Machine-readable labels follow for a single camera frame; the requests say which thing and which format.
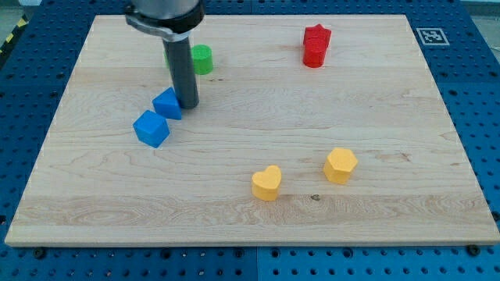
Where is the blue triangle block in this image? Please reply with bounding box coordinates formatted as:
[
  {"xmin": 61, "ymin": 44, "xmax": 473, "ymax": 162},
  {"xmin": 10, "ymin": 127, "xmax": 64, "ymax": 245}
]
[{"xmin": 152, "ymin": 87, "xmax": 182, "ymax": 120}]

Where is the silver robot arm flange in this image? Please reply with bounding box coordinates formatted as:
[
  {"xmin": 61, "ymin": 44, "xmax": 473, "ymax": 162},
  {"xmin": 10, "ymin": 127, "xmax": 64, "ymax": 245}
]
[{"xmin": 124, "ymin": 0, "xmax": 205, "ymax": 42}]

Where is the blue cube block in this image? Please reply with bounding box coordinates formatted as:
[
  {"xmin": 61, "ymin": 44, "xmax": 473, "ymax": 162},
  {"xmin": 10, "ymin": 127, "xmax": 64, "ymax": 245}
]
[{"xmin": 133, "ymin": 110, "xmax": 170, "ymax": 148}]

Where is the yellow heart block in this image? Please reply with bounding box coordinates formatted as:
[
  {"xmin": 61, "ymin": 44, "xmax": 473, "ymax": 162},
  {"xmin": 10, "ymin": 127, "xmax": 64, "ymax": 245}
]
[{"xmin": 251, "ymin": 165, "xmax": 282, "ymax": 201}]

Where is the light wooden board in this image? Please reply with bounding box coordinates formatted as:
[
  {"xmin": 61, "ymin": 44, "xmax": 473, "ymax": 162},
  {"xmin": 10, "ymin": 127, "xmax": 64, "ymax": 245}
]
[{"xmin": 5, "ymin": 15, "xmax": 499, "ymax": 247}]

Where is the yellow hexagon block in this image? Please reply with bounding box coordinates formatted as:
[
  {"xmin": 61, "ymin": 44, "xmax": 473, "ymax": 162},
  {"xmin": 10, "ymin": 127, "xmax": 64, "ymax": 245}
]
[{"xmin": 323, "ymin": 148, "xmax": 358, "ymax": 184}]

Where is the green cylinder block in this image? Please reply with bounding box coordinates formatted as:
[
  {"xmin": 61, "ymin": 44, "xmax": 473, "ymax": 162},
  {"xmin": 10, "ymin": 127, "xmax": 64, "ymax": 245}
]
[{"xmin": 191, "ymin": 44, "xmax": 213, "ymax": 75}]

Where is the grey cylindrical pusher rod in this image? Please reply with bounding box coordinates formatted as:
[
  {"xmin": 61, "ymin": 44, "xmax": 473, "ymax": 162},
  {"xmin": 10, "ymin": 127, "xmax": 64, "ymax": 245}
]
[{"xmin": 162, "ymin": 37, "xmax": 199, "ymax": 109}]

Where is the green block behind rod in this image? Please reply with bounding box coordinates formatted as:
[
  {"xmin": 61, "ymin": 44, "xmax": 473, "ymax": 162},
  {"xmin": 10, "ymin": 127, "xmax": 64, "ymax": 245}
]
[{"xmin": 163, "ymin": 51, "xmax": 170, "ymax": 69}]

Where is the red star block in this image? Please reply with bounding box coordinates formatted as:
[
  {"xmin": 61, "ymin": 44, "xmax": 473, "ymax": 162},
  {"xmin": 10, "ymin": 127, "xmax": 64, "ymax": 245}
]
[{"xmin": 303, "ymin": 23, "xmax": 332, "ymax": 48}]

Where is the white fiducial marker tag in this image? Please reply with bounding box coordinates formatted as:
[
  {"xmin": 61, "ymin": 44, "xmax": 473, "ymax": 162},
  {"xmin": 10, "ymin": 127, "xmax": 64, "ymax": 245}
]
[{"xmin": 416, "ymin": 27, "xmax": 449, "ymax": 46}]

